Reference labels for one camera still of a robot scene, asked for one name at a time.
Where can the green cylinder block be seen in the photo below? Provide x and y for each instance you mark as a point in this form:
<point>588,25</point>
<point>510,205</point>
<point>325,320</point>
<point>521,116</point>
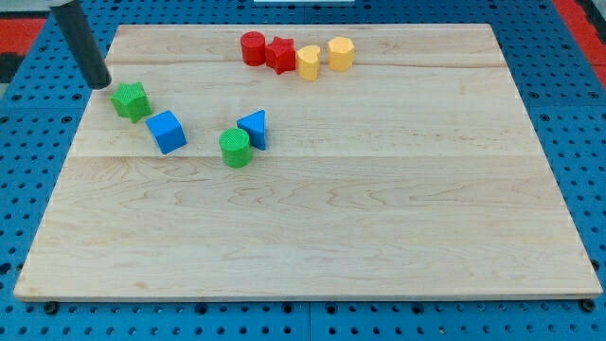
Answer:
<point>235,146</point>

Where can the yellow heart block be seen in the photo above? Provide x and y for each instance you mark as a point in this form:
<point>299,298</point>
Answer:
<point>308,62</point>

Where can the blue cube block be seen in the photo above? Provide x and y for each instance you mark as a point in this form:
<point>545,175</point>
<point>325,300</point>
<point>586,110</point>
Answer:
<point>166,131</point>

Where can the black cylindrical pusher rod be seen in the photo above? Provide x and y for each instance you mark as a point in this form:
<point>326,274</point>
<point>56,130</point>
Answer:
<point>75,29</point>

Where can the red star block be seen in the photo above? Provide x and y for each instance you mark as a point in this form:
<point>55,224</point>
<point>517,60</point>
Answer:
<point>280,55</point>

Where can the blue triangle block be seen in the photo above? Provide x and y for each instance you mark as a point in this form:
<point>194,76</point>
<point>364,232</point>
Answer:
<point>255,125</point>

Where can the yellow hexagon block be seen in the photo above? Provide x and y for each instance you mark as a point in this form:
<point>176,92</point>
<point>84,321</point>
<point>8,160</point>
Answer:
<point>341,52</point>

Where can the red cylinder block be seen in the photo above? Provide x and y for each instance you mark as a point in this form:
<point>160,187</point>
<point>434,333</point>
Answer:
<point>253,48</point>

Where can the green star block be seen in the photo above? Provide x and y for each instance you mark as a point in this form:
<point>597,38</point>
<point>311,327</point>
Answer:
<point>131,101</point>

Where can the light wooden board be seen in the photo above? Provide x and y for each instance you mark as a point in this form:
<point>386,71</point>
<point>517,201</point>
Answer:
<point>416,175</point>

